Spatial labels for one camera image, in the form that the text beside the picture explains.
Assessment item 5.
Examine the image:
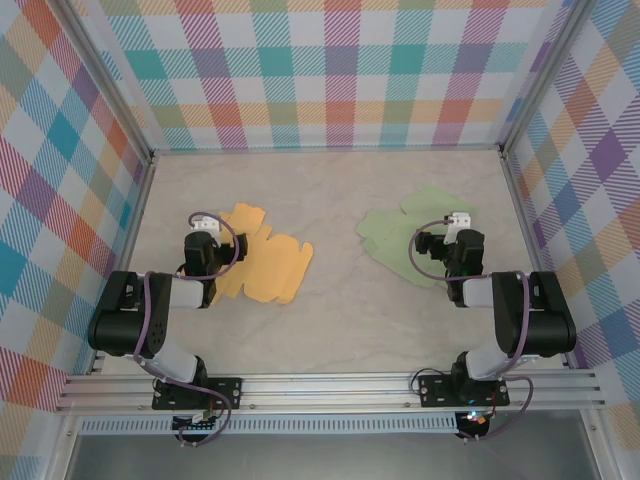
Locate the green paper box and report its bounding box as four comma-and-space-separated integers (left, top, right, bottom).
354, 183, 476, 290

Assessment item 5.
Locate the orange paper box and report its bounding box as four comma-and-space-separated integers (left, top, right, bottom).
209, 202, 316, 306

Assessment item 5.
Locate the grey metal panel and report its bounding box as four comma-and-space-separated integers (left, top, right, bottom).
64, 432, 601, 480

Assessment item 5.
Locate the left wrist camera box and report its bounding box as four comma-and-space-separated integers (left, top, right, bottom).
189, 212, 221, 233

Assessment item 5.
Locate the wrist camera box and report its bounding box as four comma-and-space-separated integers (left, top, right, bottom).
189, 212, 221, 233
443, 210, 474, 245

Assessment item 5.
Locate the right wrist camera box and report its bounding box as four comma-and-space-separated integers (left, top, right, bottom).
443, 210, 474, 245

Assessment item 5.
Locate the aluminium table edge rail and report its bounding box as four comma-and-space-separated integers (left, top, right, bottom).
499, 147, 576, 370
88, 152, 159, 375

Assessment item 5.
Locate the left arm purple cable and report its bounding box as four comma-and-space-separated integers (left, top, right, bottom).
132, 209, 239, 449

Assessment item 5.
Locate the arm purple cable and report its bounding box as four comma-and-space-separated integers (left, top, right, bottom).
408, 217, 535, 444
132, 209, 239, 449

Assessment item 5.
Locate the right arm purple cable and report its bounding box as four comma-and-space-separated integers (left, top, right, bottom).
408, 217, 535, 444

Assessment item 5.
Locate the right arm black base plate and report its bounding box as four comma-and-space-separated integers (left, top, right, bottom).
417, 373, 511, 409

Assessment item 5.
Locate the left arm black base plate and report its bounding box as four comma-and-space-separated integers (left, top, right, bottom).
151, 377, 244, 412

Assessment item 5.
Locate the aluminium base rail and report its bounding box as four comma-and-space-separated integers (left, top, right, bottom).
54, 369, 606, 414

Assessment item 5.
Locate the white slotted cable duct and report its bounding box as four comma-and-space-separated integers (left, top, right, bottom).
78, 412, 459, 435

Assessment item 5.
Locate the aluminium frame post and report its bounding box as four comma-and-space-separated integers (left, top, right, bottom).
497, 0, 601, 156
49, 0, 156, 164

